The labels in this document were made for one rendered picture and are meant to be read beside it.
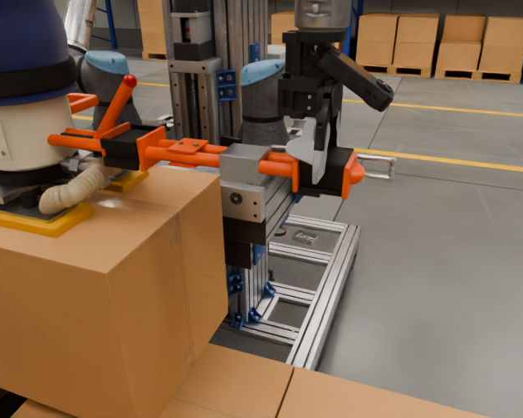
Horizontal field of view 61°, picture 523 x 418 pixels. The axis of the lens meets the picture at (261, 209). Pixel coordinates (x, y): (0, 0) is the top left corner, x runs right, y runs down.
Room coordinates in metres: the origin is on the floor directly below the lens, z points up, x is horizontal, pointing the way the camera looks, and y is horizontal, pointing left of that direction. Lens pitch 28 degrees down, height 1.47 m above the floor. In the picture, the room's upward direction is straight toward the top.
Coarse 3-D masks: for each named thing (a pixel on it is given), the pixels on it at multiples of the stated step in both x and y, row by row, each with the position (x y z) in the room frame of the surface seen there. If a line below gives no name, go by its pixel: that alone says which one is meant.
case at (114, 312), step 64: (128, 192) 0.83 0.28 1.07; (192, 192) 0.83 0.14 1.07; (0, 256) 0.63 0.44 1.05; (64, 256) 0.60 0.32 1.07; (128, 256) 0.60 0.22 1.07; (192, 256) 0.78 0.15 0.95; (0, 320) 0.65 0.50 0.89; (64, 320) 0.59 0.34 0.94; (128, 320) 0.57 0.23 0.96; (192, 320) 0.75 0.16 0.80; (0, 384) 0.68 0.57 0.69; (64, 384) 0.61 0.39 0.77; (128, 384) 0.55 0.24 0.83
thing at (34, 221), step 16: (32, 192) 0.74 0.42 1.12; (0, 208) 0.72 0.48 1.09; (16, 208) 0.72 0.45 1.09; (32, 208) 0.72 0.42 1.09; (64, 208) 0.72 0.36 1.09; (80, 208) 0.73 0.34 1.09; (0, 224) 0.70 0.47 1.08; (16, 224) 0.68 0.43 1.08; (32, 224) 0.67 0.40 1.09; (48, 224) 0.67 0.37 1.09; (64, 224) 0.68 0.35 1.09
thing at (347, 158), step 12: (336, 156) 0.63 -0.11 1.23; (348, 156) 0.63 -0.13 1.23; (300, 168) 0.62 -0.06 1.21; (336, 168) 0.60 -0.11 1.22; (348, 168) 0.59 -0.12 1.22; (300, 180) 0.62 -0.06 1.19; (324, 180) 0.61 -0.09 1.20; (336, 180) 0.60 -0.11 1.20; (348, 180) 0.59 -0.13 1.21; (324, 192) 0.60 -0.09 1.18; (336, 192) 0.60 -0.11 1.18; (348, 192) 0.59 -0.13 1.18
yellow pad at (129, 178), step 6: (96, 156) 0.92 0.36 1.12; (120, 174) 0.88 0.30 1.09; (126, 174) 0.89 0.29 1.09; (132, 174) 0.89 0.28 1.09; (138, 174) 0.89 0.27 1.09; (144, 174) 0.91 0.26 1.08; (114, 180) 0.86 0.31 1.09; (120, 180) 0.86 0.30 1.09; (126, 180) 0.86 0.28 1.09; (132, 180) 0.86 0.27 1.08; (138, 180) 0.88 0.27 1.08; (108, 186) 0.84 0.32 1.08; (114, 186) 0.84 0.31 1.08; (120, 186) 0.83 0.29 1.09; (126, 186) 0.84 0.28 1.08; (132, 186) 0.86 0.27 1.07
